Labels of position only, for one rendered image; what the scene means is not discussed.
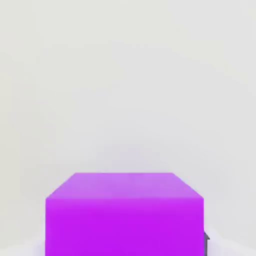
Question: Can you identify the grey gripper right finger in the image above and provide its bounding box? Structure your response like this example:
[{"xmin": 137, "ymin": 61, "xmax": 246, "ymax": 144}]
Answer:
[{"xmin": 203, "ymin": 227, "xmax": 228, "ymax": 256}]

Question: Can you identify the small purple cube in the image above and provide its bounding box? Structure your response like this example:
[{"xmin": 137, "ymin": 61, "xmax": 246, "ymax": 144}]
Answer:
[{"xmin": 45, "ymin": 172, "xmax": 205, "ymax": 256}]

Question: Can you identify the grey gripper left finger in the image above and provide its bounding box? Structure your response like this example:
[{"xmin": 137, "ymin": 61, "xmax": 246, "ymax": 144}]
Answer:
[{"xmin": 25, "ymin": 238, "xmax": 47, "ymax": 256}]

